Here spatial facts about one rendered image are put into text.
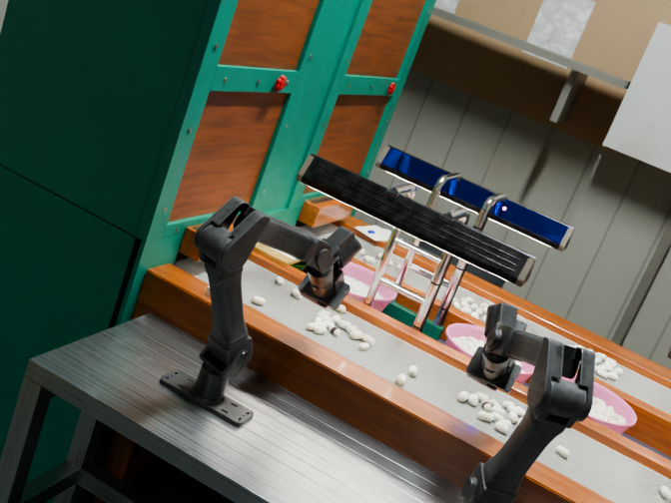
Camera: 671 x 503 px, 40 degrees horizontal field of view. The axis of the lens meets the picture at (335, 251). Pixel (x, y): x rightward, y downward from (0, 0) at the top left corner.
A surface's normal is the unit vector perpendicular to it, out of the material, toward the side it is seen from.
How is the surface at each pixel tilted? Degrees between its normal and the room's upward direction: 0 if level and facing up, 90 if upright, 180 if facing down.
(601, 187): 90
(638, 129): 90
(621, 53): 90
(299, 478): 0
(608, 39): 90
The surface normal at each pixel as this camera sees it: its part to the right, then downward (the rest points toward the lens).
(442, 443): -0.40, 0.15
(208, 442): 0.34, -0.89
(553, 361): 0.30, -0.37
